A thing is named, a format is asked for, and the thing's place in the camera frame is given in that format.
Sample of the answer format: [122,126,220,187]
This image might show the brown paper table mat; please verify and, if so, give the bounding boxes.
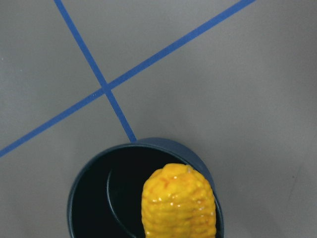
[0,0,317,238]

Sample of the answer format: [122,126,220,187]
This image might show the blue saucepan with handle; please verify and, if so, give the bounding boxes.
[67,138,224,238]

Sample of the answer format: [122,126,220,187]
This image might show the yellow plastic corn cob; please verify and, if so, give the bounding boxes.
[141,163,216,238]

